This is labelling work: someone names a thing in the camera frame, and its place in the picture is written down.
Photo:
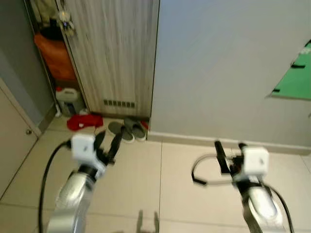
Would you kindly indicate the red cloth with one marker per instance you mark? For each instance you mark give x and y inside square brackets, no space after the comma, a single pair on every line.
[83,121]

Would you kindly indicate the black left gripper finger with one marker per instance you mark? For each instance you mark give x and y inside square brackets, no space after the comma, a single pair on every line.
[115,146]
[99,141]

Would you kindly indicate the white plastic jug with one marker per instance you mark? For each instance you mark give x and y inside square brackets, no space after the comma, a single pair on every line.
[68,99]

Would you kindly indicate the grey wood grain cabinet door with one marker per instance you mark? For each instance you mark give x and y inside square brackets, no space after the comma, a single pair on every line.
[116,53]

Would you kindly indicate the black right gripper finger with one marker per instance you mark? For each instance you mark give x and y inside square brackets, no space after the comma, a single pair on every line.
[241,146]
[222,156]

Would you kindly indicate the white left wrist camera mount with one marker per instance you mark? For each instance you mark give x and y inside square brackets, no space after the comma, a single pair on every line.
[82,148]

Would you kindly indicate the beige cabinet with knob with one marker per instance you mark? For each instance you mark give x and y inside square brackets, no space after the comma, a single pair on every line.
[14,141]

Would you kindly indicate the green table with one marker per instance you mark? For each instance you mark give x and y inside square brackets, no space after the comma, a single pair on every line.
[297,82]

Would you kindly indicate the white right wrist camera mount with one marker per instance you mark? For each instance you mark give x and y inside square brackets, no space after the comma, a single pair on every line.
[255,160]

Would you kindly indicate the orange bag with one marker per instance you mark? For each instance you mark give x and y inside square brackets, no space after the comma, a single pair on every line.
[58,56]

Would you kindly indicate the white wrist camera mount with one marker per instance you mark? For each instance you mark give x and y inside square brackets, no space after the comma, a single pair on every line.
[255,160]
[82,148]

